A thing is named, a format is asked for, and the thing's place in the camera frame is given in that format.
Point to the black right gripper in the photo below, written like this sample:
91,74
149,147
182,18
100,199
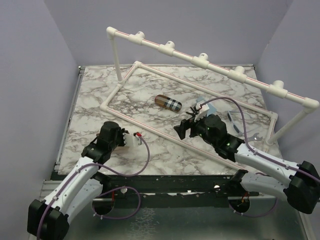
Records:
186,124

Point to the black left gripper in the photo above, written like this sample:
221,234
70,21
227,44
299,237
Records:
120,132

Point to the plaid glasses case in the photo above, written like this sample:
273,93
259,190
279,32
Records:
168,103

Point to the pink glasses case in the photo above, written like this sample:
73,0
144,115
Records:
121,149

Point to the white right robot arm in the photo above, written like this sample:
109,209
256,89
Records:
298,184

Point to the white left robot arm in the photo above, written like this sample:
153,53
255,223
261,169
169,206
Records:
50,218

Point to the black blue sunglasses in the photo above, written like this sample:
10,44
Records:
194,112

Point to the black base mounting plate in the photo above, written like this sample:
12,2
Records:
169,191

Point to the silver wrench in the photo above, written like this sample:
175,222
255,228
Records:
254,137

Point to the white PVC pipe rack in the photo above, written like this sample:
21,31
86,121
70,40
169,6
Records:
276,89

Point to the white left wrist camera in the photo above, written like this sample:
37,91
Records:
131,140

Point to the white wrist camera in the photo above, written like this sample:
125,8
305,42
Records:
131,140
201,111

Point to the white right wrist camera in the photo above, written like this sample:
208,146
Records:
201,111

